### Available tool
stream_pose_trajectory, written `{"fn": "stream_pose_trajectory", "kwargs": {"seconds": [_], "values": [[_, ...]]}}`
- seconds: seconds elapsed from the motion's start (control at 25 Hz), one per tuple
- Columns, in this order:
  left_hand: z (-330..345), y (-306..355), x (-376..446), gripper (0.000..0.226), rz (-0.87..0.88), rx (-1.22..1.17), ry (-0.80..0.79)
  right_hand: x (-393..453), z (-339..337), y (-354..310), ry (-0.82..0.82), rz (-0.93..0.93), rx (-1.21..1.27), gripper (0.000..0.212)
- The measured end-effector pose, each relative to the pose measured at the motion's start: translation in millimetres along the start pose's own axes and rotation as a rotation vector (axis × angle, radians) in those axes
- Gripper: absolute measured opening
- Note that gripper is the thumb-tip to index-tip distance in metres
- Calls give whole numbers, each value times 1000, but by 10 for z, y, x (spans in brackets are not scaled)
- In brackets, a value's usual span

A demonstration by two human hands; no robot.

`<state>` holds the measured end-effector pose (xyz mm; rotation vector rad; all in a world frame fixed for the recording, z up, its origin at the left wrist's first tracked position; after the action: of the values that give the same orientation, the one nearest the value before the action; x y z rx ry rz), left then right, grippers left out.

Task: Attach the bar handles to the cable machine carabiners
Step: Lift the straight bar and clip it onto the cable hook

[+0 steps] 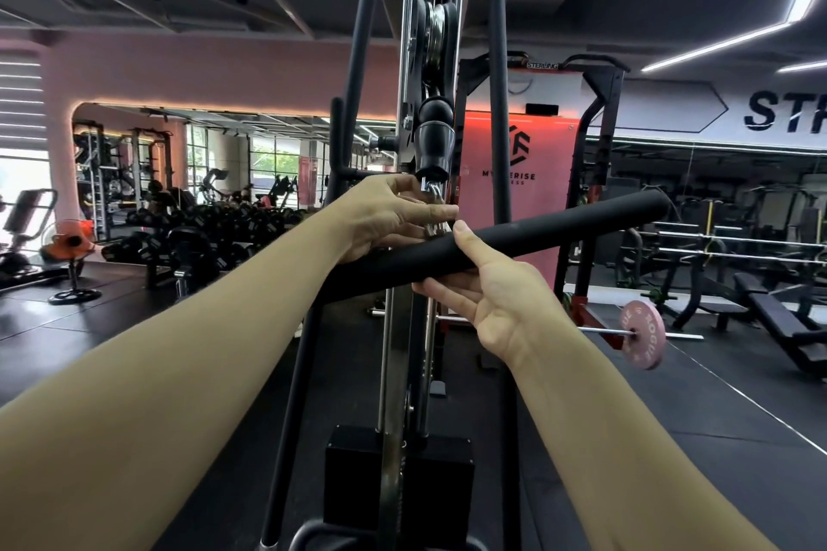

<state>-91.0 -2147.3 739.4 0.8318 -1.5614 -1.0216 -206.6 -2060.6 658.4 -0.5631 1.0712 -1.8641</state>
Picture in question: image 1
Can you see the chrome guide rod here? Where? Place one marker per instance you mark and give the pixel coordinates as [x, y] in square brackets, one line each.
[386, 363]

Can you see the white sign with dark lettering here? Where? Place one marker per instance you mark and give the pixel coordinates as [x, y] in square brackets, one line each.
[775, 113]

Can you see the black storage rack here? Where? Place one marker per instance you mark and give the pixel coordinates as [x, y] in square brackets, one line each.
[97, 169]

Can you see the person's right thumb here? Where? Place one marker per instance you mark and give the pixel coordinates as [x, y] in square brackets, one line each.
[477, 244]

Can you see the person's right hand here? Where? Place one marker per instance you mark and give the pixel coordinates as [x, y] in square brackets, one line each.
[517, 305]

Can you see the chrome barbell with pink plate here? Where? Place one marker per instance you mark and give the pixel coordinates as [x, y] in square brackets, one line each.
[601, 331]

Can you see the orange floor fan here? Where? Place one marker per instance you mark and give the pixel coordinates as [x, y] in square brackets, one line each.
[68, 244]

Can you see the person's left hand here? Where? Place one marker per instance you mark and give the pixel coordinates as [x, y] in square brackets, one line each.
[371, 221]

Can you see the person's left forearm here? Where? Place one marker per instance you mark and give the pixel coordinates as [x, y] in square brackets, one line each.
[168, 376]

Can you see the rack of black dumbbells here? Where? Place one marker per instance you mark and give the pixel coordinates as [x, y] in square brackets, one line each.
[194, 234]

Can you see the long chrome barbell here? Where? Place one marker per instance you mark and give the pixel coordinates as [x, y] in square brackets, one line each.
[717, 238]

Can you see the silver carabiner clip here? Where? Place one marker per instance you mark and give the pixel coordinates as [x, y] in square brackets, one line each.
[438, 195]

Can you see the red panel with logo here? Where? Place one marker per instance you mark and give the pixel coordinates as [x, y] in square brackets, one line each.
[539, 150]

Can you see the black flat bench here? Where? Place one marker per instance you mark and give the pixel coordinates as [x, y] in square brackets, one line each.
[778, 319]

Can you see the person's right forearm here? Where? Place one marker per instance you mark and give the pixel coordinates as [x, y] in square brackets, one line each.
[614, 441]

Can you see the black steel pulley wheel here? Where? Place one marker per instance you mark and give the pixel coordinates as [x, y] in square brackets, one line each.
[438, 34]

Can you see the black exercise machine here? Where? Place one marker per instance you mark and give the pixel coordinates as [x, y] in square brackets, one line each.
[26, 218]

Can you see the black power rack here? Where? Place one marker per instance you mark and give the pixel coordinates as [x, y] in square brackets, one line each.
[599, 137]

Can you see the black weight stack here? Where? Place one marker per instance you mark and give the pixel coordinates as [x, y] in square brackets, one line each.
[362, 479]

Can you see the pink weight plate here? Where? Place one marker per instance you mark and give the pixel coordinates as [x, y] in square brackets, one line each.
[644, 337]

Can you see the person's left thumb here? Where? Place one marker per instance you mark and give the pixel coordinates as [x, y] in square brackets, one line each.
[397, 184]

